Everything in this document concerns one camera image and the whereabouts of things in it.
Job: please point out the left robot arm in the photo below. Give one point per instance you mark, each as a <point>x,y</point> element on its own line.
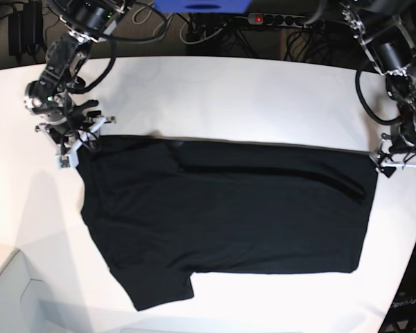
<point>391,51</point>

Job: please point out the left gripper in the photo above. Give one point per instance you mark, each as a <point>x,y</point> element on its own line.
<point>392,153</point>

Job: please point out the black box on floor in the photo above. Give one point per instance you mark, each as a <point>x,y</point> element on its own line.
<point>25,30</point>

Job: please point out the black power strip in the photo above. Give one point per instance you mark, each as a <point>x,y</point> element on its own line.
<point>283,21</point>

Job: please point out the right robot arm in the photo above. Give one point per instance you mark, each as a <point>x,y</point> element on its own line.
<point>88,22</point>

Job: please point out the blue box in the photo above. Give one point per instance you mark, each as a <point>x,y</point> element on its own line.
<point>203,6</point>

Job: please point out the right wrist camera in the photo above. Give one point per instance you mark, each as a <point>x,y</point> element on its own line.
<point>67,161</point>

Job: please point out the white tray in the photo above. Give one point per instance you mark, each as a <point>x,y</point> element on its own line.
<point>22,298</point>

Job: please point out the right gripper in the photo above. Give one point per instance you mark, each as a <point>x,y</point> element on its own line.
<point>74,131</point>

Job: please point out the black graphic t-shirt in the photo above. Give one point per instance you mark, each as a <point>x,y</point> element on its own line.
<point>160,210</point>

